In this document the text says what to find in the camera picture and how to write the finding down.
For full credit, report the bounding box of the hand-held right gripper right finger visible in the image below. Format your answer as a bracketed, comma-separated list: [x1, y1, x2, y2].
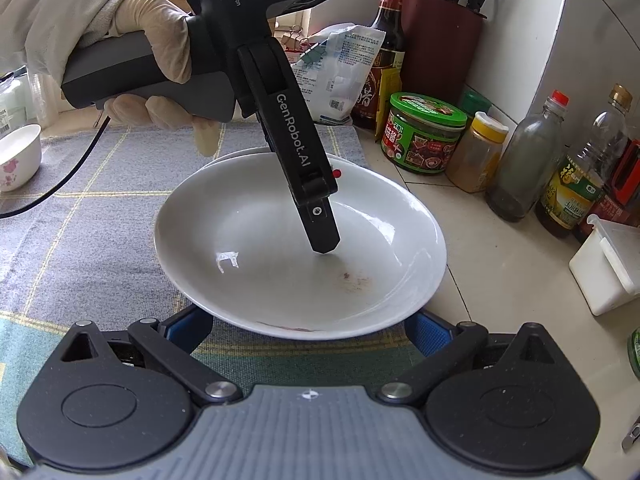
[377, 309, 558, 406]

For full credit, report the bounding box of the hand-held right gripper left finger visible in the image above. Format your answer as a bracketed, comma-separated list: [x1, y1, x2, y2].
[60, 304, 244, 407]

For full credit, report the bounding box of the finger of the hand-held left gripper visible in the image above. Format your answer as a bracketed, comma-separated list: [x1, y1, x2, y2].
[294, 195, 342, 256]

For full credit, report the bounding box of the large white fruit-print plate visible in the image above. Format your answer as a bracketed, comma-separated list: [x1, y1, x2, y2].
[155, 152, 447, 338]

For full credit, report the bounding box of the white ceramic bowl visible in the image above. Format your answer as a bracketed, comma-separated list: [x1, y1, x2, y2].
[0, 124, 42, 193]

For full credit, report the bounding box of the person's left forearm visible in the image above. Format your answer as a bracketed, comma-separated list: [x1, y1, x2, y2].
[0, 0, 131, 68]

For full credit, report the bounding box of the person's left hand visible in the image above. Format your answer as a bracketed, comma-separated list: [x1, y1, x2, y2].
[75, 0, 227, 159]

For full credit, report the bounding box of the metal binder clip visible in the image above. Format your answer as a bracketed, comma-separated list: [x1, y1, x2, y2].
[272, 25, 306, 52]

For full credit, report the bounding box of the white and blue bag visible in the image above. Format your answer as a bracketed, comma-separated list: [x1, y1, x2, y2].
[290, 24, 387, 126]

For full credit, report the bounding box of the dark soy sauce bottle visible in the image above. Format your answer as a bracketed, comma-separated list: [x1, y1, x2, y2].
[350, 0, 408, 131]

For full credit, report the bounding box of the grey checked dish mat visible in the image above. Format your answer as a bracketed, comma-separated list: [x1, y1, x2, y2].
[0, 122, 416, 466]

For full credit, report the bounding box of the green-lid sauce jar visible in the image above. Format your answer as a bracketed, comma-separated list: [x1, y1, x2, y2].
[380, 91, 468, 175]

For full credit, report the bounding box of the dark red knife block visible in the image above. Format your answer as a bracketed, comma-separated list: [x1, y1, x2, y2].
[400, 0, 488, 106]

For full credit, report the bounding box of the yellow-lid spice jar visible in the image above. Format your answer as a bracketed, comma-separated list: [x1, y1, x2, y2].
[445, 111, 510, 193]

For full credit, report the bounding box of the white plastic box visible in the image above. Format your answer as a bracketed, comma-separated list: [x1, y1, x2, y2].
[569, 214, 640, 317]

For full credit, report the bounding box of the red-cap glass bottle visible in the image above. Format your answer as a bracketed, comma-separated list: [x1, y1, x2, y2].
[486, 90, 571, 222]

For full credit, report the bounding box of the small green-cap jar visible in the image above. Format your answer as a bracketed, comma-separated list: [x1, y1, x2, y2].
[460, 89, 493, 118]

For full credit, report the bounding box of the green-label oil bottle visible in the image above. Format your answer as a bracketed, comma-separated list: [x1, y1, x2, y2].
[535, 84, 633, 238]

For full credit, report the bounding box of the green-label glass jar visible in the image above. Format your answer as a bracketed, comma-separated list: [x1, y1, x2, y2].
[627, 327, 640, 381]

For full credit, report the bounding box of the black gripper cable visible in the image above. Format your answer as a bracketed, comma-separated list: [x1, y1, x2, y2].
[0, 110, 108, 220]

